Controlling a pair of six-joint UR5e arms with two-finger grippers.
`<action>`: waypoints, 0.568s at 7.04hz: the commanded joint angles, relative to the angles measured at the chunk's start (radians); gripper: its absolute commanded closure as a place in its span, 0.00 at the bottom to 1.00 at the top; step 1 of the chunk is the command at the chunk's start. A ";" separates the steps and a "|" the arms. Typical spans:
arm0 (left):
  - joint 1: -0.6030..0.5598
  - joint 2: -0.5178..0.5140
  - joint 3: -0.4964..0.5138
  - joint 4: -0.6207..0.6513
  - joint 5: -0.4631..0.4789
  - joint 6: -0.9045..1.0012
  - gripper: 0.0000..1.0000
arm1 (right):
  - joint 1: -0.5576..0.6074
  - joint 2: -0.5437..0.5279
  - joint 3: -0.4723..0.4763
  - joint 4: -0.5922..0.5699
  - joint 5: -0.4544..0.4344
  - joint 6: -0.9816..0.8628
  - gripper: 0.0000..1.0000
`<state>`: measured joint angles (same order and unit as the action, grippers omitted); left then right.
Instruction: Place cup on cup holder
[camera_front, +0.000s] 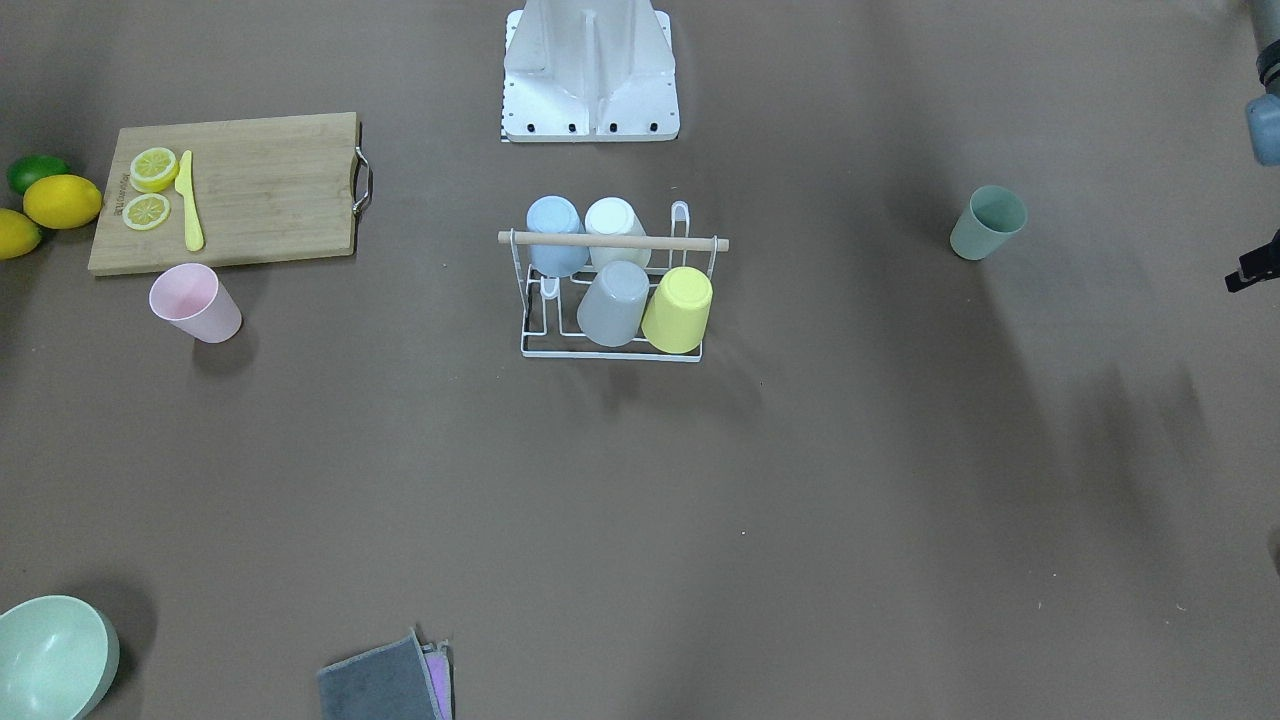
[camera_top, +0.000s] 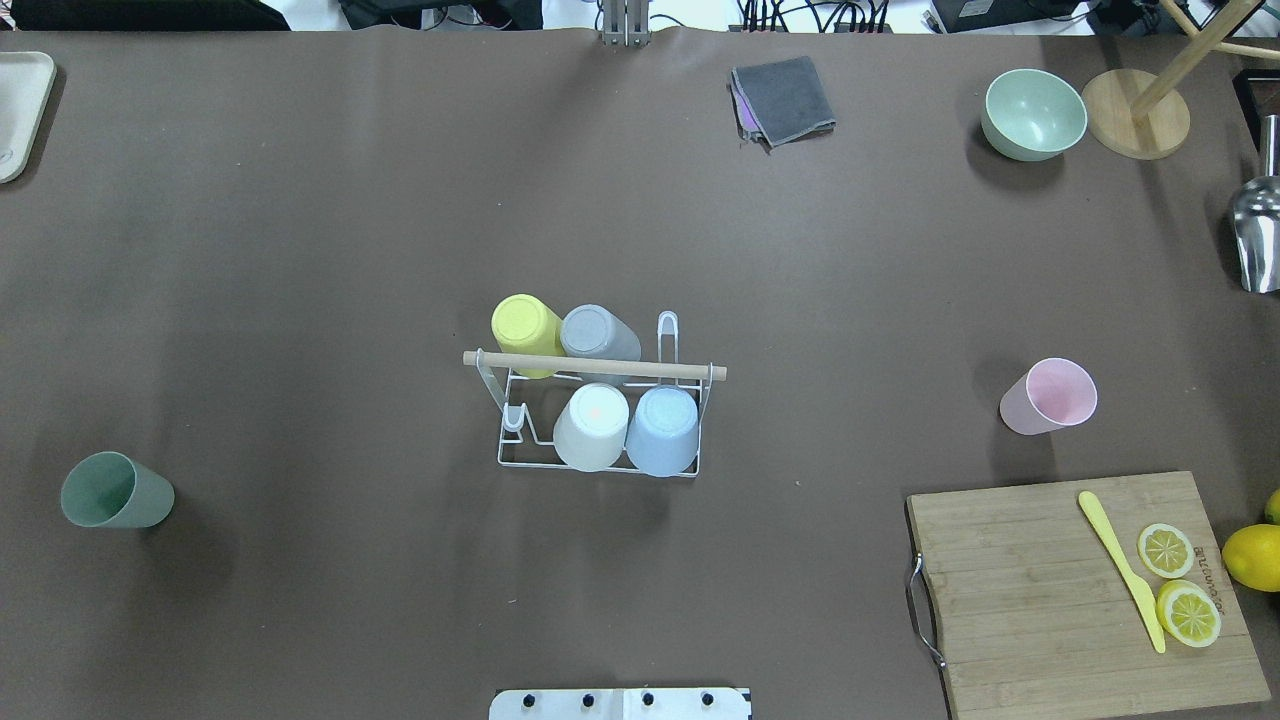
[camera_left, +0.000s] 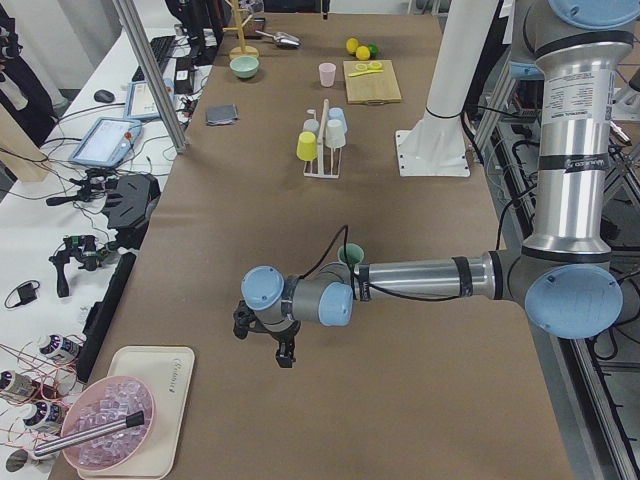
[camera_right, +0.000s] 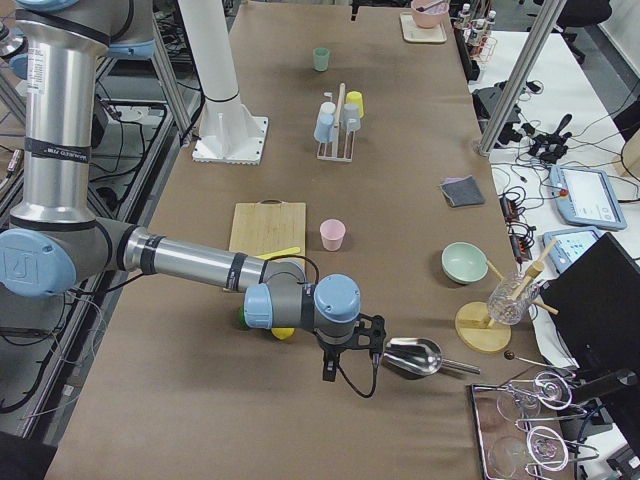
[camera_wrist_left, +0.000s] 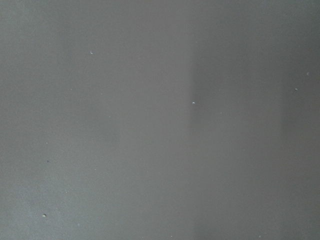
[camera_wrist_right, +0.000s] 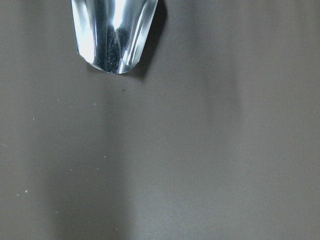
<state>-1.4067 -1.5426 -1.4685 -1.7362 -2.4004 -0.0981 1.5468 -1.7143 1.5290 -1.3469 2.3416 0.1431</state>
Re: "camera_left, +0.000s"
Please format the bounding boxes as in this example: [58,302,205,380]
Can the grey cloth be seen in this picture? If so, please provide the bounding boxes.
[206,104,238,126]

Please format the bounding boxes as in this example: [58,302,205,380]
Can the blue plastic cup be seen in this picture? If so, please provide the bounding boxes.
[328,107,348,131]

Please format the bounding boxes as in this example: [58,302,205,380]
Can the white camera pillar base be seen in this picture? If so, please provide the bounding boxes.
[396,0,498,177]

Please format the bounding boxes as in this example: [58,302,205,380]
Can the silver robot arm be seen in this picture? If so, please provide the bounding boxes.
[233,1,639,368]

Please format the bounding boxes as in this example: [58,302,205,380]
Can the white wire cup holder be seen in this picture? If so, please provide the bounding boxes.
[303,99,341,179]

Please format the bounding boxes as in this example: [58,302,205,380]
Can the yellow plastic cup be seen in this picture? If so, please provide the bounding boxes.
[296,131,317,162]

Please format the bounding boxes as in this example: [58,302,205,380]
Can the aluminium frame post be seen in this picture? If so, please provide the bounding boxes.
[113,0,186,153]

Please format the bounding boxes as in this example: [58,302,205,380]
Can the pink bowl of ice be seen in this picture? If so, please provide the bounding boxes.
[60,375,157,471]

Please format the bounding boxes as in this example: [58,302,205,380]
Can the yellow lemon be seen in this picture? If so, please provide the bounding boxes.
[355,45,371,61]
[345,37,360,55]

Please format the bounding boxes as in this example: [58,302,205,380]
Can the green plastic cup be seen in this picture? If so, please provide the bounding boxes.
[337,242,365,266]

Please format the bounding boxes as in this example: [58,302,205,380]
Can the metal ice tongs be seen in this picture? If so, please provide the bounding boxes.
[33,410,145,459]

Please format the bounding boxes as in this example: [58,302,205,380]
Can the wooden cutting board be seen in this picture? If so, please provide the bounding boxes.
[342,60,402,105]

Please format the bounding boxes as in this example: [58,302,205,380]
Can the pink plastic cup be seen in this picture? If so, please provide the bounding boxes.
[318,62,337,88]

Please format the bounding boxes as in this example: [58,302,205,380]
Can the black handheld controller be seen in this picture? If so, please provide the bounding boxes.
[49,235,118,298]

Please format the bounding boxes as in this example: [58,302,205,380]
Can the blue teach pendant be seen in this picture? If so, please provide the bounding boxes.
[69,117,142,168]
[124,80,160,121]

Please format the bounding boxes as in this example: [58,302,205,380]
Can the cream tray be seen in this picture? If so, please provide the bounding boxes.
[63,346,195,479]

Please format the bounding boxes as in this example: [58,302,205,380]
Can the black computer mouse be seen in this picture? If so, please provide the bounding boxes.
[93,89,115,104]

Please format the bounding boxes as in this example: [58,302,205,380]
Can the white plastic cup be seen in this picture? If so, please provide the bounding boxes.
[325,119,346,149]

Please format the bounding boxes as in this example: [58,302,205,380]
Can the black keyboard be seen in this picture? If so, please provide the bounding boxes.
[150,35,176,73]

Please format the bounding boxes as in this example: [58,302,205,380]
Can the metal scoop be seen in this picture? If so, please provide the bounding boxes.
[256,30,301,49]

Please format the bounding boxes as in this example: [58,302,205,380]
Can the green bowl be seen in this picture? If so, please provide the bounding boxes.
[229,55,260,80]

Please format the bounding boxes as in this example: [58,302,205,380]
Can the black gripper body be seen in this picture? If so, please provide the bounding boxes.
[233,300,300,350]

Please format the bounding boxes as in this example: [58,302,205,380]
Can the grey plastic cup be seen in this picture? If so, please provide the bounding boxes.
[303,118,320,135]

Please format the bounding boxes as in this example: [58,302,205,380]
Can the wooden mug tree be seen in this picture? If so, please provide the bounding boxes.
[223,0,259,59]

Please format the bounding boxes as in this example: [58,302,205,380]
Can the yellow plastic knife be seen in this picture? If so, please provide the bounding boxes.
[347,69,384,78]

